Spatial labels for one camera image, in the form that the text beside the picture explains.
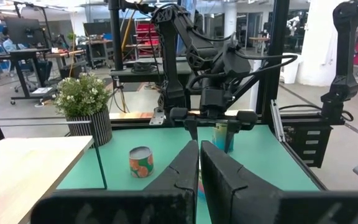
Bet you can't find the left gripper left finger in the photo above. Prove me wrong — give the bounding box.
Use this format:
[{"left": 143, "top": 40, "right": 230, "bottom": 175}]
[{"left": 31, "top": 140, "right": 200, "bottom": 224}]

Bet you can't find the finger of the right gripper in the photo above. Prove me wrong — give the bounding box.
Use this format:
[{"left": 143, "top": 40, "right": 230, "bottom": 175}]
[
  {"left": 224, "top": 121, "right": 242, "bottom": 154},
  {"left": 184, "top": 119, "right": 200, "bottom": 142}
]

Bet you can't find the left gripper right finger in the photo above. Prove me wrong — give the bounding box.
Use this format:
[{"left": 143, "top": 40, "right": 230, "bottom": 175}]
[{"left": 201, "top": 140, "right": 358, "bottom": 224}]

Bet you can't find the cherries label tin can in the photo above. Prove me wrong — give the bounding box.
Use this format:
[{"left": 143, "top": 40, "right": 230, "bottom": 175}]
[{"left": 211, "top": 122, "right": 236, "bottom": 154}]

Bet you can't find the oranges label tin can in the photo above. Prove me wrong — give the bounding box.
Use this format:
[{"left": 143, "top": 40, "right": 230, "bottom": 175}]
[{"left": 128, "top": 146, "right": 155, "bottom": 179}]

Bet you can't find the green table mat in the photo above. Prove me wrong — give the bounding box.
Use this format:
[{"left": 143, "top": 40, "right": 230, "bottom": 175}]
[{"left": 55, "top": 124, "right": 323, "bottom": 224}]

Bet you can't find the silver aluminium bar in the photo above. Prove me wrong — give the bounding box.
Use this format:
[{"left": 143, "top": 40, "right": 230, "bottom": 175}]
[{"left": 270, "top": 99, "right": 287, "bottom": 142}]

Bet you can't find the black control box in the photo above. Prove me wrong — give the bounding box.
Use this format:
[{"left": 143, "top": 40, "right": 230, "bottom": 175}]
[{"left": 286, "top": 123, "right": 334, "bottom": 169}]

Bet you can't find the grey equipment cart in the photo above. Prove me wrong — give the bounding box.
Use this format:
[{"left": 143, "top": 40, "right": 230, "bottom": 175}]
[{"left": 109, "top": 58, "right": 195, "bottom": 85}]

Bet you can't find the potted plant striped pot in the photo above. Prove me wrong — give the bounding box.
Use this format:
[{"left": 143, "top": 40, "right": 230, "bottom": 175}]
[{"left": 52, "top": 72, "right": 114, "bottom": 147}]

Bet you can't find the background black desk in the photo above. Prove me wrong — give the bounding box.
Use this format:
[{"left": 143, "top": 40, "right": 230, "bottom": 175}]
[{"left": 9, "top": 48, "right": 85, "bottom": 106}]

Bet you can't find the background black monitor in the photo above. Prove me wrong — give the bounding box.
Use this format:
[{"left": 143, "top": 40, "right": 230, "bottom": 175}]
[{"left": 5, "top": 17, "right": 42, "bottom": 46}]

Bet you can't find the grey metal bracket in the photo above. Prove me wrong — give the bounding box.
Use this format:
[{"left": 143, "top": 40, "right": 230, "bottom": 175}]
[{"left": 149, "top": 107, "right": 167, "bottom": 126}]

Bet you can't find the coiled black cable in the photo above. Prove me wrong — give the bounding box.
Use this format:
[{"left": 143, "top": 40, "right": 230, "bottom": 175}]
[{"left": 131, "top": 61, "right": 157, "bottom": 75}]

